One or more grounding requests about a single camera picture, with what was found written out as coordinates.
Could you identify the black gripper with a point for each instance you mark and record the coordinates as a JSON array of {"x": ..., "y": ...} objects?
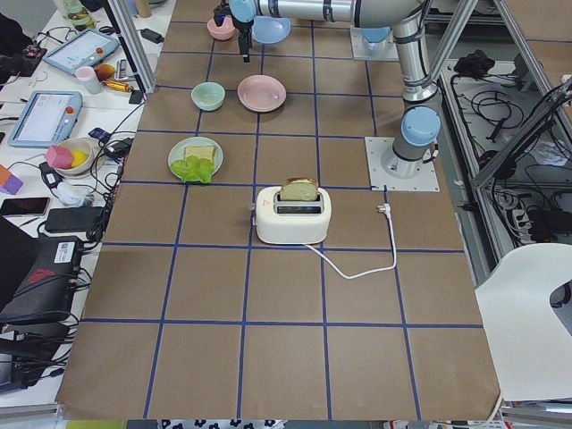
[{"x": 243, "y": 34}]

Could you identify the blue plate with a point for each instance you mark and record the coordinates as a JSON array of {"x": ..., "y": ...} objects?
[{"x": 270, "y": 30}]

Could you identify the pink plate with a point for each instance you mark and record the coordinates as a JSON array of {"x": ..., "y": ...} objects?
[{"x": 261, "y": 91}]

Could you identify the pink bowl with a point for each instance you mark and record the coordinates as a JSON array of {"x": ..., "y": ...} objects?
[{"x": 224, "y": 32}]

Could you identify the green bowl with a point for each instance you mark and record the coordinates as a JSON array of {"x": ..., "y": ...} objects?
[{"x": 208, "y": 96}]

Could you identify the cream plate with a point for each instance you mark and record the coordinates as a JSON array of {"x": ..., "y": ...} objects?
[{"x": 263, "y": 110}]

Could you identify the black power adapter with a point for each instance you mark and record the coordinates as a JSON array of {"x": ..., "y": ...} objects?
[{"x": 151, "y": 36}]

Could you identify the bread slice on plate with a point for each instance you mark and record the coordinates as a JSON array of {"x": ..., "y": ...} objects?
[{"x": 205, "y": 152}]

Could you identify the orange screwdriver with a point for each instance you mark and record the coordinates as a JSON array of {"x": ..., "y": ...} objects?
[{"x": 118, "y": 85}]

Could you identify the green plate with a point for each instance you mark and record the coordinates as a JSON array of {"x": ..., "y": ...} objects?
[{"x": 177, "y": 152}]

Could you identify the green lettuce leaf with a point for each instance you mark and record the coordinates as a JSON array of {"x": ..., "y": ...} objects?
[{"x": 193, "y": 169}]

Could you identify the red yellow mango toy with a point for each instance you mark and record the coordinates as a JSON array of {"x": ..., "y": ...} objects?
[{"x": 104, "y": 71}]

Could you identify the far teach pendant tablet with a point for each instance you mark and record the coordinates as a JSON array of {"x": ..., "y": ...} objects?
[{"x": 90, "y": 47}]

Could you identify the teach pendant tablet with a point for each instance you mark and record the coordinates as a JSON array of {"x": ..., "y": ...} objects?
[
  {"x": 90, "y": 47},
  {"x": 47, "y": 119}
]

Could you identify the bread slice in toaster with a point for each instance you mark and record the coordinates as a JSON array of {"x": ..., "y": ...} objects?
[{"x": 299, "y": 189}]

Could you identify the pink cup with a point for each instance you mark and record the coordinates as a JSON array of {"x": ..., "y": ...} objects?
[{"x": 87, "y": 77}]

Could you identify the white toaster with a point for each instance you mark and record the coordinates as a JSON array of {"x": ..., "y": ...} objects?
[{"x": 291, "y": 222}]

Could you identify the yellow toy fruit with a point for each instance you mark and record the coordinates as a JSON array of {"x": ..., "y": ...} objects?
[{"x": 78, "y": 158}]

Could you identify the cream bowl with toys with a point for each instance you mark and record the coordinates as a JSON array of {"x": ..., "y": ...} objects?
[{"x": 88, "y": 145}]

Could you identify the near teach pendant tablet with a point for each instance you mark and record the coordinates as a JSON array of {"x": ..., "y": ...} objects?
[{"x": 47, "y": 119}]

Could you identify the pink toy block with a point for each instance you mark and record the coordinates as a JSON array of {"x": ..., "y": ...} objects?
[{"x": 59, "y": 157}]

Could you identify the purple toy block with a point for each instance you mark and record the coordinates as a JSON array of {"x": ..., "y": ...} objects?
[{"x": 9, "y": 183}]

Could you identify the black smartphone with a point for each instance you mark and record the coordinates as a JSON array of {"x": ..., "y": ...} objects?
[{"x": 24, "y": 206}]

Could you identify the black laptop computer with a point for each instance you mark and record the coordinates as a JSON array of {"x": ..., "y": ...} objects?
[{"x": 37, "y": 288}]

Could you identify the white chair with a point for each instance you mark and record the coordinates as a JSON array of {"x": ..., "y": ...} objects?
[{"x": 530, "y": 346}]

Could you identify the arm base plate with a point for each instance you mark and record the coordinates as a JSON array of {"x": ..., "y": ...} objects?
[
  {"x": 387, "y": 172},
  {"x": 389, "y": 54}
]

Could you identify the aluminium frame post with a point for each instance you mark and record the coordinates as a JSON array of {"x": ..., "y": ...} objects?
[{"x": 123, "y": 25}]

